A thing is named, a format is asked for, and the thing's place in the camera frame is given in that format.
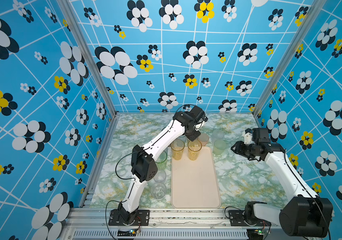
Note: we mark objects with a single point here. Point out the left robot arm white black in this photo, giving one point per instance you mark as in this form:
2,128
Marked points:
143,162

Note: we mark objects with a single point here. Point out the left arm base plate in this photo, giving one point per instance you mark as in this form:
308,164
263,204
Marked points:
122,218

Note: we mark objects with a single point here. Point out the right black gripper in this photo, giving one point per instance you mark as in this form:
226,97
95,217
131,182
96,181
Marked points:
239,146

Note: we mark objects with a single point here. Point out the aluminium front rail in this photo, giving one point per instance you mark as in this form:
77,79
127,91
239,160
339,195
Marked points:
164,224

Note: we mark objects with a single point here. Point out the green circuit board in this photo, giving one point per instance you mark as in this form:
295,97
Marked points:
256,234
128,233

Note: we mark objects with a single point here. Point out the amber tall glass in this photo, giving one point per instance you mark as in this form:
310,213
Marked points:
177,147
194,148

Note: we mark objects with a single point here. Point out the white frosted glass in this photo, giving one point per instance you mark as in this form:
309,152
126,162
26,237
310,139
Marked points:
217,135

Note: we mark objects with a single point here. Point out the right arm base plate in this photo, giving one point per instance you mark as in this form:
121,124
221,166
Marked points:
237,219

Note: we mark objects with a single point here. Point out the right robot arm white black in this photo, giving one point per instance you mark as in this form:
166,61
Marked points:
306,214

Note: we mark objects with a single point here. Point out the small clear glass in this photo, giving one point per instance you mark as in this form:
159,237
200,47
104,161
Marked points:
160,176

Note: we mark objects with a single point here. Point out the green frosted glass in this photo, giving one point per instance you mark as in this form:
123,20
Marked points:
219,147

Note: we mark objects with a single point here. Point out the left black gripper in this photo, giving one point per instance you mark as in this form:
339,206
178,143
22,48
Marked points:
193,137

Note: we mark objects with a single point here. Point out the left green circuit board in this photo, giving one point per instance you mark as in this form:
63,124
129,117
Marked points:
128,233

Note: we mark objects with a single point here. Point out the large clear glass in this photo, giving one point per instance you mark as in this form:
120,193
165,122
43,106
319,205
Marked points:
158,190

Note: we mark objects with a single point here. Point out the green clear glass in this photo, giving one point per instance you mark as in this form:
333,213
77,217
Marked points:
161,162

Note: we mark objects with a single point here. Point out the right green circuit board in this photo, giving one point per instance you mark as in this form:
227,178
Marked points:
256,234

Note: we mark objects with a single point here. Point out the small pink frosted glass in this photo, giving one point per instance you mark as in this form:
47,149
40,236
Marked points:
204,139

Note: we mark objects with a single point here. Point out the beige plastic tray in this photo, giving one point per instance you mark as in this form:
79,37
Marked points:
194,183

